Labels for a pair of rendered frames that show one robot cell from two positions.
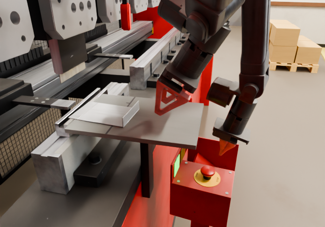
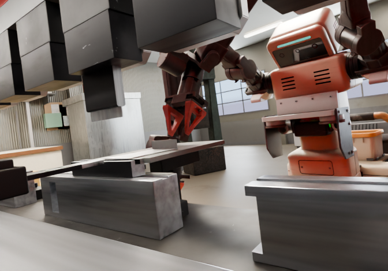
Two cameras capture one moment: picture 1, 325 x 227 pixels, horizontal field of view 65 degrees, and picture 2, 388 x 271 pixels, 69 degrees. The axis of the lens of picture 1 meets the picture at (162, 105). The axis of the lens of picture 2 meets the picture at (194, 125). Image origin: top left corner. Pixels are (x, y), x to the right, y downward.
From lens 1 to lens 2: 67 cm
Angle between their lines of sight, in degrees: 68
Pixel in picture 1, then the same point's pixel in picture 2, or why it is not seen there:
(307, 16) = (26, 164)
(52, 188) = (172, 226)
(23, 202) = (171, 247)
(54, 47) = (118, 77)
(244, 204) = not seen: outside the picture
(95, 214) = (222, 214)
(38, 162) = (160, 192)
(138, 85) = (26, 199)
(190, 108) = not seen: hidden behind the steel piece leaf
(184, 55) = (191, 86)
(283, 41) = not seen: hidden behind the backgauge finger
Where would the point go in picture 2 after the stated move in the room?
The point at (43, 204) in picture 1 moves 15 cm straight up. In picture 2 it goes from (186, 236) to (174, 143)
